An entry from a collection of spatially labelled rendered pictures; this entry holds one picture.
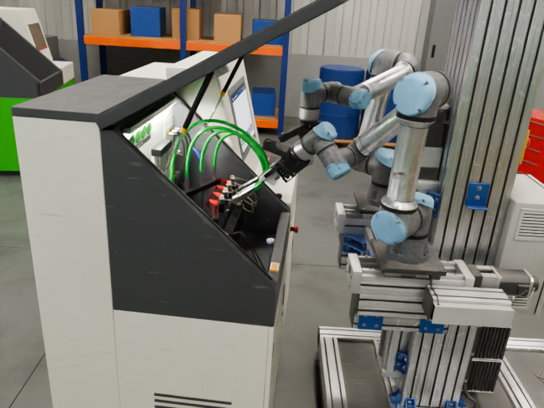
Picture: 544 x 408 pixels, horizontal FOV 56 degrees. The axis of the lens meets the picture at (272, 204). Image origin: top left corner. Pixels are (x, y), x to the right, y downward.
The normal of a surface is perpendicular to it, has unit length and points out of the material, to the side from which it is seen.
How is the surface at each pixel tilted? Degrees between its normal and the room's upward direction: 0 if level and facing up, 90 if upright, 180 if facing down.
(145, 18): 90
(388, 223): 97
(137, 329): 90
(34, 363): 0
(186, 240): 90
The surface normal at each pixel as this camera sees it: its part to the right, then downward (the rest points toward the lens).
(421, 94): -0.67, 0.12
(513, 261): -0.02, 0.38
